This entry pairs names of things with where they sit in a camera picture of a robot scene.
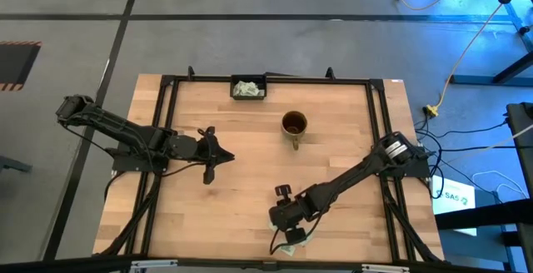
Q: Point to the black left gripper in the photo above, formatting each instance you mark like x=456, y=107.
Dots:
x=209, y=152

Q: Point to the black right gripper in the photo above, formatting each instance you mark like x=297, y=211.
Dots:
x=289, y=216

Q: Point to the pale stevia sweetener packet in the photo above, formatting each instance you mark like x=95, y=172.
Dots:
x=309, y=239
x=287, y=251
x=271, y=226

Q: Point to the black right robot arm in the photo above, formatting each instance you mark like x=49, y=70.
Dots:
x=354, y=175

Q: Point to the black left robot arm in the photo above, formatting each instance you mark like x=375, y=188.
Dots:
x=121, y=129

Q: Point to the green brown ceramic mug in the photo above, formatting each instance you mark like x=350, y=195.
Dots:
x=294, y=121

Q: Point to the black mesh bin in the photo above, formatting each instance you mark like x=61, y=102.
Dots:
x=250, y=77

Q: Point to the white SAS sign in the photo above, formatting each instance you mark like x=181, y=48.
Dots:
x=454, y=190

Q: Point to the black overhead rig beam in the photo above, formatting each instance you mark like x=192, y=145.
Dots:
x=83, y=264

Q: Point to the black equipment cart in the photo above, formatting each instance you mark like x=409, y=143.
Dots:
x=479, y=216

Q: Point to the grey metal foot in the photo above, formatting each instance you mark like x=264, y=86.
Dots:
x=12, y=165

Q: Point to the hazard striped floor hatch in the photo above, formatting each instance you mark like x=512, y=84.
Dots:
x=16, y=65

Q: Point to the black rail clamp knob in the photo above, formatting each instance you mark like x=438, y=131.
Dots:
x=190, y=72
x=330, y=73

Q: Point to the silver beam bracket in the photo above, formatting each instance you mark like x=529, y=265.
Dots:
x=154, y=263
x=385, y=268

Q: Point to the dark metal stand frame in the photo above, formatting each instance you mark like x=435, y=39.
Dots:
x=479, y=80

